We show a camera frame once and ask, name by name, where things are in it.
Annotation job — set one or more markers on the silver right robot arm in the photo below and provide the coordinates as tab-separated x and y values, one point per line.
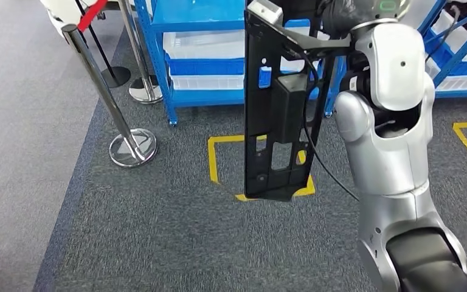
386	161

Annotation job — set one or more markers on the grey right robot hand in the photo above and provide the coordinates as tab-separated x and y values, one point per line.
358	12

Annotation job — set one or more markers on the chrome stanchion post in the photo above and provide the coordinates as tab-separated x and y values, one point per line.
134	147
145	90

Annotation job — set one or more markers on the yellow floor tape marking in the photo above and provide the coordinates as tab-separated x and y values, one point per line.
213	161

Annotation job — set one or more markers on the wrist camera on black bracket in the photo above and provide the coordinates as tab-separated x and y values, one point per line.
265	12

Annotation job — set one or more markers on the long black plastic part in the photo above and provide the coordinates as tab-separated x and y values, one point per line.
286	109

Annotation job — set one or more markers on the blue metal shelf rack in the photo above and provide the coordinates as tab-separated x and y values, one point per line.
201	12
455	56

